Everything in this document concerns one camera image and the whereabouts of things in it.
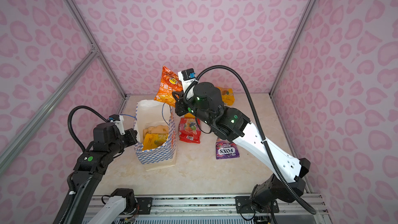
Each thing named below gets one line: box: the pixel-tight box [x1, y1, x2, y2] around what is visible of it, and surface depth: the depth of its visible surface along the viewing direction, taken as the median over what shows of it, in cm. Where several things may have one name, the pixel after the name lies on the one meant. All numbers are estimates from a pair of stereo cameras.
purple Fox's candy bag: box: [215, 137, 240, 160], surface depth 92 cm
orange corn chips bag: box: [153, 65, 184, 108], surface depth 57 cm
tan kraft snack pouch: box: [143, 124, 169, 141], surface depth 93 cm
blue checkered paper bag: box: [133, 99, 177, 172], surface depth 78 cm
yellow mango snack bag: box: [142, 133, 169, 151], surface depth 90 cm
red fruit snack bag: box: [178, 117, 202, 144], surface depth 97 cm
